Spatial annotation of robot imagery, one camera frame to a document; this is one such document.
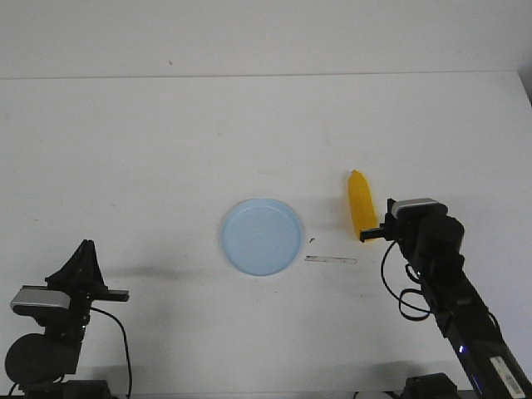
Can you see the yellow corn cob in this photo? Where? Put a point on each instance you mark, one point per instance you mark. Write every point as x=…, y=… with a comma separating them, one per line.
x=360, y=203

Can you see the light blue round plate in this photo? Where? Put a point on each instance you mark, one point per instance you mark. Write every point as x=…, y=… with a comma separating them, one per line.
x=261, y=237

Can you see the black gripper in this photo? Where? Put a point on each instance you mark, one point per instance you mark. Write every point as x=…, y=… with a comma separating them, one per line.
x=393, y=228
x=72, y=274

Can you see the clear tape strip on table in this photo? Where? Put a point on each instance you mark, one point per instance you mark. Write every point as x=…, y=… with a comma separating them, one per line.
x=330, y=259

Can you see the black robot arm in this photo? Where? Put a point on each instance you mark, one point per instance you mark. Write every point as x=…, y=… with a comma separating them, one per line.
x=430, y=241
x=36, y=363

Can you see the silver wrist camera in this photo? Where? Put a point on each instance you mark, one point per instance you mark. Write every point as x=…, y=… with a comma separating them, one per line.
x=415, y=208
x=36, y=301

